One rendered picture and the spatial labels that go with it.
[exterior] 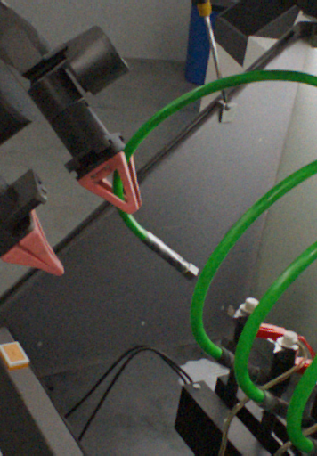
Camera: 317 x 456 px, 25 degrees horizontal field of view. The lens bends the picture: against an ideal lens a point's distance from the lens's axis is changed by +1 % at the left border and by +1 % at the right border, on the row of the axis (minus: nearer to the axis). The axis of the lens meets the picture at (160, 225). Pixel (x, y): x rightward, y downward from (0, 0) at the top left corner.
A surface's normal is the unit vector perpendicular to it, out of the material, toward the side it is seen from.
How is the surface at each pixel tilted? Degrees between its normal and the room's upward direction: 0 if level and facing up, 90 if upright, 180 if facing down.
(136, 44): 90
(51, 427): 0
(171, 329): 90
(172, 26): 90
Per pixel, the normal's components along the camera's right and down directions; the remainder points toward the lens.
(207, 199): 0.50, 0.43
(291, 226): -0.86, 0.10
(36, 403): 0.14, -0.90
